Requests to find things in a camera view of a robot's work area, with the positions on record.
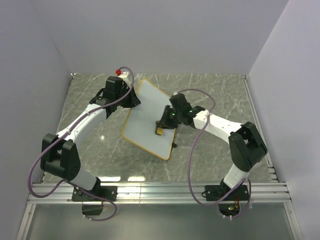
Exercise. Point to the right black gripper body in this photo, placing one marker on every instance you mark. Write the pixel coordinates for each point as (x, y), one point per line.
(177, 120)

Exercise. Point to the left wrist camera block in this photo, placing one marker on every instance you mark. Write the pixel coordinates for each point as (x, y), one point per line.
(113, 85)

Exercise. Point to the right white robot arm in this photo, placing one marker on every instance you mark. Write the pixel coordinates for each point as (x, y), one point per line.
(246, 145)

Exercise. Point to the left black controller box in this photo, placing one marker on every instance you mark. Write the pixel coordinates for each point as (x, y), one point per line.
(92, 209)

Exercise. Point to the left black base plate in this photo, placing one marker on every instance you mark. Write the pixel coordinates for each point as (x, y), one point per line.
(106, 192)

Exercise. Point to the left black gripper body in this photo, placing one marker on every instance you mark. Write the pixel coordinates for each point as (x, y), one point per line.
(119, 99)

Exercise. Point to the red cable connector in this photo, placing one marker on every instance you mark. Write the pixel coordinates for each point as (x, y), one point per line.
(118, 72)

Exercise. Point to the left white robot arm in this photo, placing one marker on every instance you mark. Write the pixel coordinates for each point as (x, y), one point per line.
(60, 155)

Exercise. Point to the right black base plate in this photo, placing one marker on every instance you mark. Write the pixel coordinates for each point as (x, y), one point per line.
(216, 192)

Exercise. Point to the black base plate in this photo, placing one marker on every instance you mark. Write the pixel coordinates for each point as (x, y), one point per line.
(106, 192)
(216, 192)

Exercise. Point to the yellow-framed whiteboard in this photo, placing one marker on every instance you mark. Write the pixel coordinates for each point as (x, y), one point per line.
(140, 125)

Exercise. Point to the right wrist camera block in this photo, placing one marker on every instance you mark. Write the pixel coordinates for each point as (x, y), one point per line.
(179, 102)

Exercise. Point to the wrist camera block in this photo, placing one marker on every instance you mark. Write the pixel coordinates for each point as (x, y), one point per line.
(113, 85)
(179, 102)

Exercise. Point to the right controller board with leds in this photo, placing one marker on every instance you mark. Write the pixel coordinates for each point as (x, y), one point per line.
(229, 209)

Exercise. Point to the aluminium mounting rail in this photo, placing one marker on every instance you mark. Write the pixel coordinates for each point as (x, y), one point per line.
(164, 193)

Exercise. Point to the yellow eraser pad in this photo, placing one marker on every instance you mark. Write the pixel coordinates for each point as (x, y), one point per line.
(159, 131)

